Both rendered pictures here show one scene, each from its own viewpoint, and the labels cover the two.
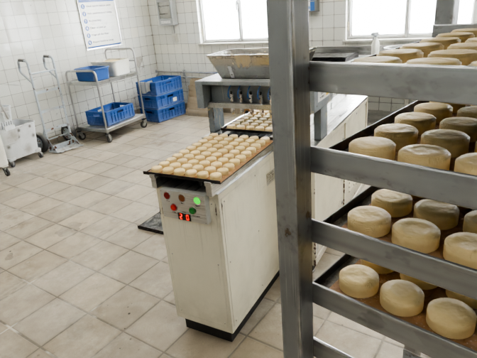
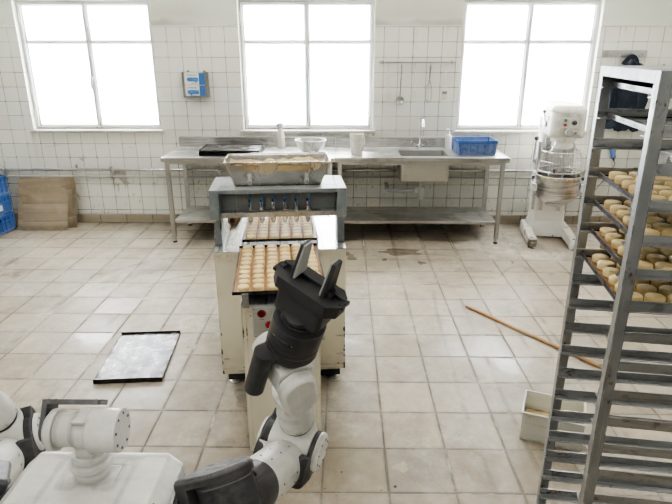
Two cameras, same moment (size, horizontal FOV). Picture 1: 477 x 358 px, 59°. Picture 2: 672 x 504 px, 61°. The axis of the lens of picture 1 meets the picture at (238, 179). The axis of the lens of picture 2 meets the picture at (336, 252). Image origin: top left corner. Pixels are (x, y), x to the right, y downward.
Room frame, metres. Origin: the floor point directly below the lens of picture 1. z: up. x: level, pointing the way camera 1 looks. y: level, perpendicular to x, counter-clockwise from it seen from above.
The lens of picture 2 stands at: (-0.22, 1.32, 1.86)
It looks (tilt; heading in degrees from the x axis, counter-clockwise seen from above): 20 degrees down; 325
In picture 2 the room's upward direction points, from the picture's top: straight up
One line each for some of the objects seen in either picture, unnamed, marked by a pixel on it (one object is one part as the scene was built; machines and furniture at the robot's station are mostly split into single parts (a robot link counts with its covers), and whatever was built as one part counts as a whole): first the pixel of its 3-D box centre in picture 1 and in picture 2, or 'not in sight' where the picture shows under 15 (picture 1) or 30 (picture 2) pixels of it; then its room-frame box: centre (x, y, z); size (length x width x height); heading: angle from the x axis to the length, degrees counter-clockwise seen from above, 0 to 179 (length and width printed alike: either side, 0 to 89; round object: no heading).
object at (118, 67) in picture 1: (111, 67); not in sight; (6.05, 1.62, 0.89); 0.44 x 0.36 x 0.20; 63
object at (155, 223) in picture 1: (180, 214); (140, 355); (3.12, 0.50, 0.01); 0.60 x 0.40 x 0.03; 149
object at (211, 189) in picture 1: (295, 124); not in sight; (2.48, -0.37, 0.87); 2.01 x 0.03 x 0.07; 150
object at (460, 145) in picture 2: not in sight; (474, 145); (3.70, -3.18, 0.95); 0.40 x 0.30 x 0.14; 57
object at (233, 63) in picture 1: (262, 63); (277, 169); (2.45, -0.19, 1.25); 0.56 x 0.29 x 0.14; 60
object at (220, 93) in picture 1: (264, 105); (279, 212); (2.45, -0.19, 1.01); 0.72 x 0.33 x 0.34; 60
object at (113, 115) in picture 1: (111, 114); not in sight; (5.89, 1.70, 0.28); 0.56 x 0.38 x 0.20; 152
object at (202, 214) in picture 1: (184, 204); (281, 320); (1.70, 0.25, 0.77); 0.24 x 0.04 x 0.14; 60
